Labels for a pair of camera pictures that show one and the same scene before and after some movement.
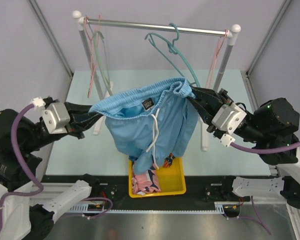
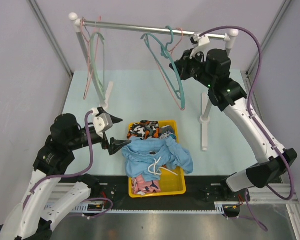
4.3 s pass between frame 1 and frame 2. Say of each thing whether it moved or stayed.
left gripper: moved
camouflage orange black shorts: moved
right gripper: moved
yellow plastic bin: stayed
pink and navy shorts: stayed
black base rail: stayed
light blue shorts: moved
